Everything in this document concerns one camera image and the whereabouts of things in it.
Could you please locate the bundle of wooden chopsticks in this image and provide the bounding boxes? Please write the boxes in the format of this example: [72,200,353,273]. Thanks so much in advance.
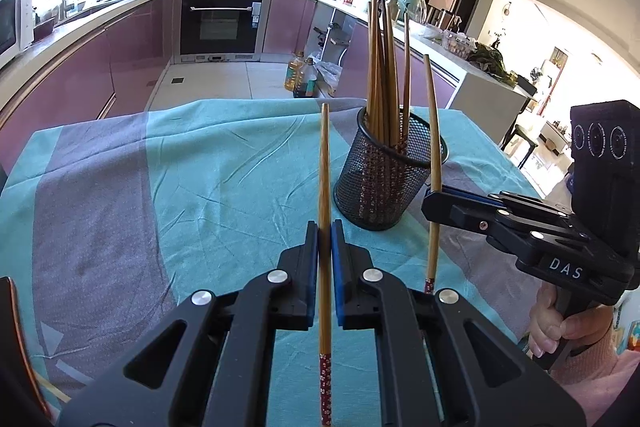
[360,0,413,218]

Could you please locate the clear plastic container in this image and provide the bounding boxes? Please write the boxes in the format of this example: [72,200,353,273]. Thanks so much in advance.
[442,32,473,55]

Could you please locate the person's right hand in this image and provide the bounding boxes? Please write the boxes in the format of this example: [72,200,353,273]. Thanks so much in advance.
[528,282,618,379]

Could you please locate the dark cooking oil bottle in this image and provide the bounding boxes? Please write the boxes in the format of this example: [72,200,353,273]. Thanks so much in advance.
[294,58,318,98]

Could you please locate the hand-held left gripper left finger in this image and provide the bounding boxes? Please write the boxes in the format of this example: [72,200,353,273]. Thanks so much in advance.
[57,221,321,427]

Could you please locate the clear plastic bag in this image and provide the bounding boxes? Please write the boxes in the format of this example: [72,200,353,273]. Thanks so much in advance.
[315,59,346,98]

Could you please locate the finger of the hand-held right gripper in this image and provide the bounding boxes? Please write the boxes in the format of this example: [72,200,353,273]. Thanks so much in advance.
[421,189,592,261]
[441,186,574,221]

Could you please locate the dark wooden chair back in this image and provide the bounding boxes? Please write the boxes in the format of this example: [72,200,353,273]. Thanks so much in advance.
[0,276,53,423]

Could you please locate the black built-in oven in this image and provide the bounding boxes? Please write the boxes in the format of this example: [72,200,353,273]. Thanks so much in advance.
[180,0,266,56]

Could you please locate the teal and grey tablecloth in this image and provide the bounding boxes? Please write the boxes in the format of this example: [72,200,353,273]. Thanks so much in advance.
[0,97,543,427]

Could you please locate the black mesh pen holder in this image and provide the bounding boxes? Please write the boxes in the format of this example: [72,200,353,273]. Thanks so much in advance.
[333,106,448,232]

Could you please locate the dark bar stool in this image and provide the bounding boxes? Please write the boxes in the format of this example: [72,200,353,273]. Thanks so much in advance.
[500,124,538,170]

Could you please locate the red-patterned wooden chopstick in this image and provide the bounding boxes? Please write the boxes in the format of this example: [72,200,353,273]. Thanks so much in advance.
[317,103,334,427]
[422,53,445,295]

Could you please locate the white kitchen countertop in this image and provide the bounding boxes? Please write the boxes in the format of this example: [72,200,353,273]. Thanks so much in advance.
[0,0,540,142]

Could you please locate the yellow cooking oil bottle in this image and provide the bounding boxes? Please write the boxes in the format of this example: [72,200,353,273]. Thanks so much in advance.
[286,52,306,94]

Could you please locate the pink base cabinets with gap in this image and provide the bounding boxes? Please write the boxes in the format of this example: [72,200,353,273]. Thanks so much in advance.
[262,0,458,110]

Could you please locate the leafy green vegetables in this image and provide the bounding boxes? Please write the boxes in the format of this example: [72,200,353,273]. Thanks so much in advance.
[467,43,518,82]

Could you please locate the dark red bowl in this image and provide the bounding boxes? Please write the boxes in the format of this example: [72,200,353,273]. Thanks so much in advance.
[34,17,57,42]

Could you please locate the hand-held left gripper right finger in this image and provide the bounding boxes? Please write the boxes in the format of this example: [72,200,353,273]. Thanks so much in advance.
[330,218,587,427]

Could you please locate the white microwave oven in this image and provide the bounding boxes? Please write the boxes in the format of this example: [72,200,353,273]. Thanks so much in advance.
[0,0,35,68]

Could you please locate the long pink base cabinets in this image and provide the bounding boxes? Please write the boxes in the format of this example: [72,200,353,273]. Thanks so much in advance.
[0,0,176,158]

